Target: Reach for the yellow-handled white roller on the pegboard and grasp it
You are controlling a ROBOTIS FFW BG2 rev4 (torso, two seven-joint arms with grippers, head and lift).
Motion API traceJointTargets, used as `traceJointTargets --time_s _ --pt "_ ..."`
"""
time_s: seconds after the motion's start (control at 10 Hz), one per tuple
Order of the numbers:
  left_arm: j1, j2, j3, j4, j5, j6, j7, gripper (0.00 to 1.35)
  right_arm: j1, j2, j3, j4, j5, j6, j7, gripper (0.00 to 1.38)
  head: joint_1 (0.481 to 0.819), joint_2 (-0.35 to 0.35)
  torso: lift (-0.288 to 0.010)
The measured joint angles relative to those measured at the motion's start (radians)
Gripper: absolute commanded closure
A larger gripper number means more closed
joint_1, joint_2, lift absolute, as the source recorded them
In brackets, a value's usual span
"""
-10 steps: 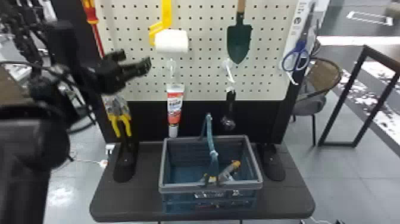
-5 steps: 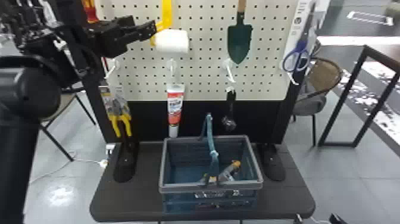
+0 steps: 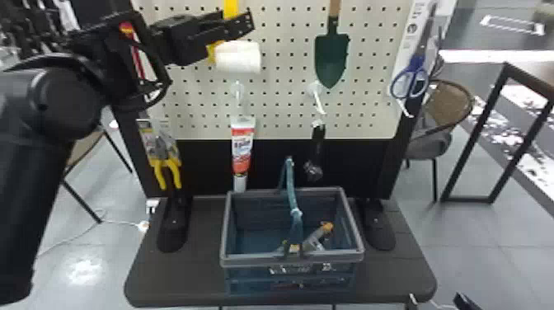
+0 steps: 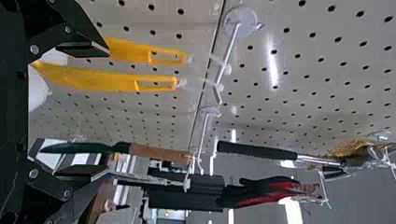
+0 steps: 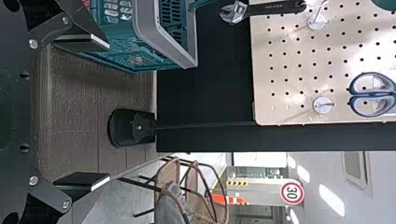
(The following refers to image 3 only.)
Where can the blue scissors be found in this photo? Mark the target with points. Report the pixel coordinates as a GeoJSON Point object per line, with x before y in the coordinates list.
{"type": "Point", "coordinates": [413, 73]}

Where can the yellow pliers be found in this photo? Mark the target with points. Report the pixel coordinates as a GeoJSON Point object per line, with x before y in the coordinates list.
{"type": "Point", "coordinates": [164, 162]}

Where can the grey chair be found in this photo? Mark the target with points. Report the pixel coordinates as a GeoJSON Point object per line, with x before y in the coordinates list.
{"type": "Point", "coordinates": [446, 108]}

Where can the dark side table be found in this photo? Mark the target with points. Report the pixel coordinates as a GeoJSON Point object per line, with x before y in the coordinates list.
{"type": "Point", "coordinates": [530, 73]}

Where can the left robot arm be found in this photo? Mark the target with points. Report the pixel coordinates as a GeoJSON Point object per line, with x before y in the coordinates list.
{"type": "Point", "coordinates": [39, 143]}

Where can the black torch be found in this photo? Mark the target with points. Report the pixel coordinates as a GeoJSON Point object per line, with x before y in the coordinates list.
{"type": "Point", "coordinates": [317, 143]}

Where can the blue basket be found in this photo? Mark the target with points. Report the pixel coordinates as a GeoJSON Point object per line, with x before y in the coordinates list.
{"type": "Point", "coordinates": [242, 255]}

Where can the white pegboard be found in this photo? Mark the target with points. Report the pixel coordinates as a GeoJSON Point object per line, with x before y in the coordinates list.
{"type": "Point", "coordinates": [285, 108]}

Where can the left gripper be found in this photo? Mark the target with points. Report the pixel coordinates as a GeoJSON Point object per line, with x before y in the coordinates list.
{"type": "Point", "coordinates": [179, 40]}

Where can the grey yellow tool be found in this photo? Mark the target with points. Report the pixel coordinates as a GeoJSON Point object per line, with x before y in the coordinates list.
{"type": "Point", "coordinates": [314, 240]}

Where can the white red glue tube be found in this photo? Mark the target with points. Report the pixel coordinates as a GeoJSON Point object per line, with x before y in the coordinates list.
{"type": "Point", "coordinates": [242, 147]}

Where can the green trowel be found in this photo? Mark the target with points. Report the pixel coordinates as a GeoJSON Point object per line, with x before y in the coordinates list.
{"type": "Point", "coordinates": [331, 60]}

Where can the yellow paint roller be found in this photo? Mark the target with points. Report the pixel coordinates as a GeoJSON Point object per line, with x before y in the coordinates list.
{"type": "Point", "coordinates": [238, 56]}

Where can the red screwdriver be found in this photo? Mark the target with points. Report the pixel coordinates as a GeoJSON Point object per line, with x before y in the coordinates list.
{"type": "Point", "coordinates": [137, 62]}

